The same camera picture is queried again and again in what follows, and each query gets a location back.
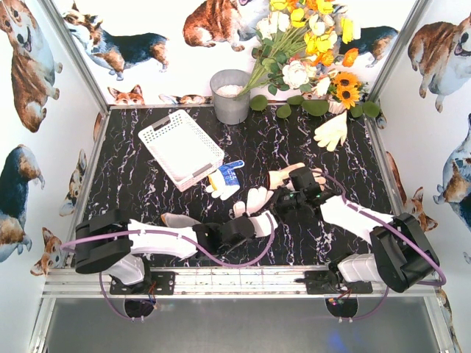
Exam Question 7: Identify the cream leather glove back right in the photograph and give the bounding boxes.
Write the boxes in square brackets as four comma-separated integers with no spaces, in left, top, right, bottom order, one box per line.
[314,111,347,151]

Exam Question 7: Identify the purple cable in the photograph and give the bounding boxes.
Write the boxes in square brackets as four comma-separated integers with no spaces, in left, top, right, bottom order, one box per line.
[314,168,448,321]
[60,213,275,321]

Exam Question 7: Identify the white glove front left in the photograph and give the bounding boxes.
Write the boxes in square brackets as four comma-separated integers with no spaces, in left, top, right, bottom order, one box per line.
[160,213,200,228]

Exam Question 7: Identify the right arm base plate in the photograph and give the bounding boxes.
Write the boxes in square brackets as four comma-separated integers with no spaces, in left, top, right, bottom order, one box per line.
[294,270,373,294]

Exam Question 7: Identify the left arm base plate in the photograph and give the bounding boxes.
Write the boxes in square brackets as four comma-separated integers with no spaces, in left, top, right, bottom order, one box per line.
[110,271,176,296]

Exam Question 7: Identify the cream leather glove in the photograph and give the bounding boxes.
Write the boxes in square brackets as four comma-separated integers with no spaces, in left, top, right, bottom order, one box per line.
[269,163,326,191]
[314,111,347,151]

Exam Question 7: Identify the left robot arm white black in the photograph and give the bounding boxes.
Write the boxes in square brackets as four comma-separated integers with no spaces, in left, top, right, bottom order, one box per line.
[74,210,263,285]

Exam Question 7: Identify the sunflower bunch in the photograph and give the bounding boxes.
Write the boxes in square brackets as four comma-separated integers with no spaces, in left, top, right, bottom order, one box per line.
[327,71,367,110]

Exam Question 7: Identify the cream leather glove centre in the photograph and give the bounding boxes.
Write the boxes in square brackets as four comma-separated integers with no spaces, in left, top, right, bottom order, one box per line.
[269,163,326,191]

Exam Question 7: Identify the white plastic storage basket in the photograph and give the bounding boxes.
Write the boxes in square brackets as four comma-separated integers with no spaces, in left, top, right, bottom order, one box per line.
[138,110,224,192]

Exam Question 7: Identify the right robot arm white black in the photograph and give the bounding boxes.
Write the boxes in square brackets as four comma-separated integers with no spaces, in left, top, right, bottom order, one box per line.
[269,163,446,293]

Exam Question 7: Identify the artificial flower bouquet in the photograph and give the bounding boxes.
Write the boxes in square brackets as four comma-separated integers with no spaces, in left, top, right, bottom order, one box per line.
[239,1,361,96]

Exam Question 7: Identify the blue dotted knit glove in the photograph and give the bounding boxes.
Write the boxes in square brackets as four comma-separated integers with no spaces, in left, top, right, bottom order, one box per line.
[205,160,244,201]

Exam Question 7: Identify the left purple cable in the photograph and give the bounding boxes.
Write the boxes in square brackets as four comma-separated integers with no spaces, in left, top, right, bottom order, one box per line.
[60,213,275,321]

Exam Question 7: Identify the grey metal bucket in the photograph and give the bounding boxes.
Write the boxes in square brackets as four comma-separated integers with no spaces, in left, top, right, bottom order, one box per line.
[210,69,250,125]

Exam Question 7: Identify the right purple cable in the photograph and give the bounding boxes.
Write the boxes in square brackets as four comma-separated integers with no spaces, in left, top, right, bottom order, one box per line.
[314,168,448,321]

